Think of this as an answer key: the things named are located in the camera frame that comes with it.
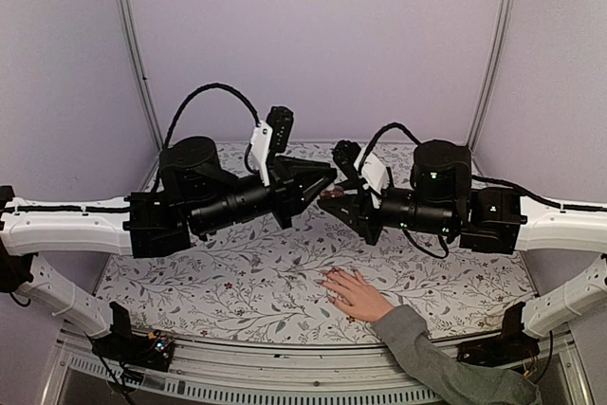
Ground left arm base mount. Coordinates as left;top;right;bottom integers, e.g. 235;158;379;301
92;302;175;372

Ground left aluminium frame post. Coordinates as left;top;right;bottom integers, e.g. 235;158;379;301
106;0;167;153

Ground aluminium frame post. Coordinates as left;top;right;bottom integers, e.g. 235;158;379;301
106;0;167;153
467;0;515;153

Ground person's bare hand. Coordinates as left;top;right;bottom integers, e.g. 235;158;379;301
316;268;395;323

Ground glitter nail polish bottle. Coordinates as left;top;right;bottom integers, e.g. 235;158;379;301
320;187;344;199

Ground floral patterned table mat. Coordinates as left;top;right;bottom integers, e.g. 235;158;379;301
92;141;540;347

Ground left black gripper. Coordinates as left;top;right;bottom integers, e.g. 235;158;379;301
189;156;338;237

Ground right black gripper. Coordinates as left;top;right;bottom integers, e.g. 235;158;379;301
318;179;456;246

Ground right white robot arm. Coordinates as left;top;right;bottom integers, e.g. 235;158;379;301
319;139;606;363

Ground grey sleeved forearm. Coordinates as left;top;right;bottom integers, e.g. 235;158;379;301
373;305;542;404

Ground left black looped cable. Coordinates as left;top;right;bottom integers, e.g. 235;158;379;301
160;83;262;150

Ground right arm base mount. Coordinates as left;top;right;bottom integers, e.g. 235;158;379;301
456;303;540;367

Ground right black looped cable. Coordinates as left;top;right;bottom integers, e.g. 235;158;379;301
362;121;423;164

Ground slotted metal front rail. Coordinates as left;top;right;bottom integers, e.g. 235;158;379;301
42;328;594;405

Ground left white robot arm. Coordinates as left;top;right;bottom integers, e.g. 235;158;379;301
1;137;337;361

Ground black looped cable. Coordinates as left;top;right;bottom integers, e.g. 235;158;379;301
362;121;423;164
160;83;262;150

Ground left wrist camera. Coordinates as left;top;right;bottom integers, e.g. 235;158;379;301
249;106;294;187

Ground right aluminium frame post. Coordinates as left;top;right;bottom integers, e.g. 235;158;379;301
467;0;515;153

